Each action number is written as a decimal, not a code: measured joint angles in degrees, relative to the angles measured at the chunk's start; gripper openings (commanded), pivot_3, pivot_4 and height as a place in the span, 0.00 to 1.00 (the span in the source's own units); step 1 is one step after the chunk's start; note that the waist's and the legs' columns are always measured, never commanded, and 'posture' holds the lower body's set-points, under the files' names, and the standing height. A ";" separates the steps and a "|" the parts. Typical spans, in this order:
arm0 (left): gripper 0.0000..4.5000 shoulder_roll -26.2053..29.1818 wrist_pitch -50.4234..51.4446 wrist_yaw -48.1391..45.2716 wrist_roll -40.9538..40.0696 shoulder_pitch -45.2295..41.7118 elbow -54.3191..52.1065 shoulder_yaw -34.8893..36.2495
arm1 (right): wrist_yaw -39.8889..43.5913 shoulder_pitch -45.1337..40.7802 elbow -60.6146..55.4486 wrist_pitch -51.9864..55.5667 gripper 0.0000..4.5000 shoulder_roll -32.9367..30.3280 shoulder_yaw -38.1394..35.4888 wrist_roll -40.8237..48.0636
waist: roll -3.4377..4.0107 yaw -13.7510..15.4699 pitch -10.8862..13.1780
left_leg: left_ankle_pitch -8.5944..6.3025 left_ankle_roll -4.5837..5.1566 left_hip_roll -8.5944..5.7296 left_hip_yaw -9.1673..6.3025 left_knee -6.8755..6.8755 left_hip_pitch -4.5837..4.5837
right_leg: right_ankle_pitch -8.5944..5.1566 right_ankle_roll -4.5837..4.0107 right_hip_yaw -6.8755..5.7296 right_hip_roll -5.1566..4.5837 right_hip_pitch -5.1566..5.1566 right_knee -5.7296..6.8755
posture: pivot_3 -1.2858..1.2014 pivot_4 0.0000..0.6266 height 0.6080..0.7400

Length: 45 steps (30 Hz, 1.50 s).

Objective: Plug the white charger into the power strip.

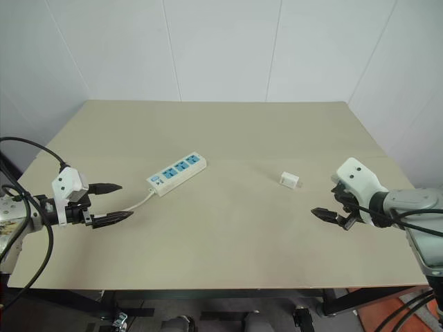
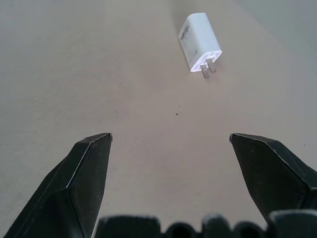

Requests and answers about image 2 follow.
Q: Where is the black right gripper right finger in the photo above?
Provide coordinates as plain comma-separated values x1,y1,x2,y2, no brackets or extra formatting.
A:
229,132,317,224

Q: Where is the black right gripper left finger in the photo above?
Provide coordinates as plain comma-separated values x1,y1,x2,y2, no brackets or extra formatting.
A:
1,132,113,238

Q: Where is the white USB wall charger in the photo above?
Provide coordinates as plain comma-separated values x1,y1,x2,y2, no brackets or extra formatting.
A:
178,12,222,79

